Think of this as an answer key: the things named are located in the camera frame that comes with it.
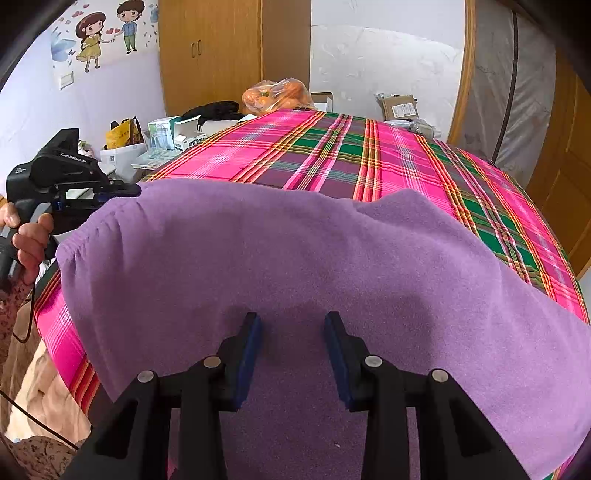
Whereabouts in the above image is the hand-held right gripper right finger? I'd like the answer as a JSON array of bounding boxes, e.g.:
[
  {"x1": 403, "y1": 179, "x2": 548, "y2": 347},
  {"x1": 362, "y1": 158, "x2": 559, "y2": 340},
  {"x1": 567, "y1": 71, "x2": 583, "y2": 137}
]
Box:
[{"x1": 323, "y1": 311, "x2": 532, "y2": 480}]

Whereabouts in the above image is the yellow bag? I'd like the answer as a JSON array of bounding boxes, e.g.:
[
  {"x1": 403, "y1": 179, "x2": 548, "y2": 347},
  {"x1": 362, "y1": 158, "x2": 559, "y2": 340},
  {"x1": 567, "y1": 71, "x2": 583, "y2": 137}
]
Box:
[{"x1": 105, "y1": 116, "x2": 144, "y2": 149}]

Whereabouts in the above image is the cartoon wall sticker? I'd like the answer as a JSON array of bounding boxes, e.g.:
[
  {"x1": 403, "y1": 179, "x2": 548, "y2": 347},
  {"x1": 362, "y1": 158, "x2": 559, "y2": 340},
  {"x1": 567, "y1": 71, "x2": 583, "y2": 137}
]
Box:
[{"x1": 48, "y1": 0, "x2": 160, "y2": 75}]

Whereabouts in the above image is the wooden wardrobe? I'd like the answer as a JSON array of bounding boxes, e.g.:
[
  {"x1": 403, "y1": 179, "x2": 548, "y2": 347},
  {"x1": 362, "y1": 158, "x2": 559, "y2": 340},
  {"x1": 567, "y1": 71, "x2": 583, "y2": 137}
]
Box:
[{"x1": 158, "y1": 0, "x2": 312, "y2": 118}]

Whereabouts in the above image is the bag of oranges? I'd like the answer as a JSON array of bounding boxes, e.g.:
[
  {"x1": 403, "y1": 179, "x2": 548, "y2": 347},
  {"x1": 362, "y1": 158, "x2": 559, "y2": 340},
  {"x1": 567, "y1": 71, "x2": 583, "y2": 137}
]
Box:
[{"x1": 241, "y1": 78, "x2": 311, "y2": 117}]

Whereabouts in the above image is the cardboard box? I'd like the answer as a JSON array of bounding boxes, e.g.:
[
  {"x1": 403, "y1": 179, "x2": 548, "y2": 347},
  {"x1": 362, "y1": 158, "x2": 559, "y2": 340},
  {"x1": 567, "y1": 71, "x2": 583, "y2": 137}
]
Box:
[{"x1": 375, "y1": 93, "x2": 421, "y2": 121}]

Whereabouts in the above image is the person's floral fleece jacket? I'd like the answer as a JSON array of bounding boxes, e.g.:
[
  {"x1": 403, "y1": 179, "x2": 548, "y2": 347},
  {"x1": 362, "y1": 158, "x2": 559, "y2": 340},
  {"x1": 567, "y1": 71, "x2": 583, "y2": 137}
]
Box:
[{"x1": 4, "y1": 434, "x2": 81, "y2": 480}]

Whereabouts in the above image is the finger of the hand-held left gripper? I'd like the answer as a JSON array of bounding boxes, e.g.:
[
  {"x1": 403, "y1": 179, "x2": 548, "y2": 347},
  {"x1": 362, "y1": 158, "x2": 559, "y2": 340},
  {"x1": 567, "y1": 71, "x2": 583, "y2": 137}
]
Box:
[{"x1": 95, "y1": 183, "x2": 142, "y2": 204}]

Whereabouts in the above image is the grey plastic door curtain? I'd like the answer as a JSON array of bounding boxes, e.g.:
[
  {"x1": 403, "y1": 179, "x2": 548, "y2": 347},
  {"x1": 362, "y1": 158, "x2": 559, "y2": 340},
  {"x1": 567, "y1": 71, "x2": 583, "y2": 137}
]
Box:
[{"x1": 471, "y1": 0, "x2": 561, "y2": 174}]

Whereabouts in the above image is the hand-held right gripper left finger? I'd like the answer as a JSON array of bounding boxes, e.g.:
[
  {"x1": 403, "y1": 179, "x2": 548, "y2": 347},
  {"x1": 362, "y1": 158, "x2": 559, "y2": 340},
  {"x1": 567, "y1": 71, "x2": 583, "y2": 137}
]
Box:
[{"x1": 60, "y1": 311, "x2": 262, "y2": 480}]

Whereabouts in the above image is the purple fleece garment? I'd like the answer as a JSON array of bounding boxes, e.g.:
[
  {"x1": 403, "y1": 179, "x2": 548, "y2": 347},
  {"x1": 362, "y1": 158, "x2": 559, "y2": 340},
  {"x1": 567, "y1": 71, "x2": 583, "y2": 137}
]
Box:
[{"x1": 55, "y1": 178, "x2": 591, "y2": 480}]

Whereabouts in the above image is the white green medicine box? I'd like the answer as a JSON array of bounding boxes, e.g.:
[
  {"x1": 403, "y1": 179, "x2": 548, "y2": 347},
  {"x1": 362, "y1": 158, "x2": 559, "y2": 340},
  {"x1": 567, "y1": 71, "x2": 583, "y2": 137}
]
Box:
[
  {"x1": 173, "y1": 115, "x2": 207, "y2": 152},
  {"x1": 148, "y1": 117, "x2": 181, "y2": 151}
]

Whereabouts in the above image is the white carton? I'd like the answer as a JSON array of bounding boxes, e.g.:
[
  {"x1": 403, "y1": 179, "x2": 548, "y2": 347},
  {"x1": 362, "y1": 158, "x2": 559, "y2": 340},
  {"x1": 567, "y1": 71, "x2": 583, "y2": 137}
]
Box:
[{"x1": 99, "y1": 142, "x2": 149, "y2": 182}]

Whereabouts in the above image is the person's left forearm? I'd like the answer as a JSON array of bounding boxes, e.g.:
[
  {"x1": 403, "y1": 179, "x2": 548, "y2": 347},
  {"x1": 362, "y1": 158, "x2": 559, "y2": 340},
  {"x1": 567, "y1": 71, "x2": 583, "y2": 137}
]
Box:
[{"x1": 0, "y1": 272, "x2": 35, "y2": 370}]

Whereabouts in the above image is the grey parcel bag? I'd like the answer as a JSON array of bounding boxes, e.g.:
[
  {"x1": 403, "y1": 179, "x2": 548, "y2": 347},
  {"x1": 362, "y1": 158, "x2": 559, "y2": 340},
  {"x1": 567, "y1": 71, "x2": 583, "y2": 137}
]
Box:
[{"x1": 385, "y1": 117, "x2": 437, "y2": 139}]

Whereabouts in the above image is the pink plaid bed sheet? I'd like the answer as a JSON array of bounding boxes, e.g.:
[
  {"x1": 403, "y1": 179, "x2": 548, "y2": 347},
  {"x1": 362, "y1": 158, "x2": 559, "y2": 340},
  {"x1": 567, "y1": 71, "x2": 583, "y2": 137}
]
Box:
[{"x1": 34, "y1": 110, "x2": 589, "y2": 416}]

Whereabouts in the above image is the wooden door frame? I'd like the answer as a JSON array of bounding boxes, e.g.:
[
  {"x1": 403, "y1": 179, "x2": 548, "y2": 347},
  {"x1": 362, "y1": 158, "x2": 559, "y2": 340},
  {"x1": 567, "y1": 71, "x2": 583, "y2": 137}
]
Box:
[{"x1": 445, "y1": 0, "x2": 478, "y2": 146}]

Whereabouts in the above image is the person's left hand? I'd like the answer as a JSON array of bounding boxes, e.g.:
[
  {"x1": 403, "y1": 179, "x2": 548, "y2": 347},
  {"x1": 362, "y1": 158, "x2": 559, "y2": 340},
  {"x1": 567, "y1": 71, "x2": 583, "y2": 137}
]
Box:
[{"x1": 0, "y1": 203, "x2": 55, "y2": 284}]

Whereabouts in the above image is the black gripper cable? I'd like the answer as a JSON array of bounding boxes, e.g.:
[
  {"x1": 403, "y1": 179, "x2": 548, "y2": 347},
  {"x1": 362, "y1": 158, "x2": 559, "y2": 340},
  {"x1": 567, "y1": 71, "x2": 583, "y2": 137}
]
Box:
[{"x1": 0, "y1": 272, "x2": 79, "y2": 450}]

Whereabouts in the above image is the beige quilt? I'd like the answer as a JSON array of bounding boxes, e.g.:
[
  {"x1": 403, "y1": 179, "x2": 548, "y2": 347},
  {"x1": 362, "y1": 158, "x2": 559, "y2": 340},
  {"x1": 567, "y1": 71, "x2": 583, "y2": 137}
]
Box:
[{"x1": 0, "y1": 295, "x2": 112, "y2": 444}]

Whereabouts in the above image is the black cloth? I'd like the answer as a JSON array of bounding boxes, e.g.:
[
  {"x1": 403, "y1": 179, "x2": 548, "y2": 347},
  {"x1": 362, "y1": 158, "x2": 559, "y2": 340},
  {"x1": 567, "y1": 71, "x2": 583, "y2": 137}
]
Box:
[{"x1": 178, "y1": 100, "x2": 245, "y2": 130}]

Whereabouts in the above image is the wooden door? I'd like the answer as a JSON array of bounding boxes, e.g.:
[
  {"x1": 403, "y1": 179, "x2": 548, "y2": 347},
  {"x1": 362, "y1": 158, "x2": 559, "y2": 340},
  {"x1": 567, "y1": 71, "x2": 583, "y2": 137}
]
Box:
[{"x1": 526, "y1": 51, "x2": 591, "y2": 278}]

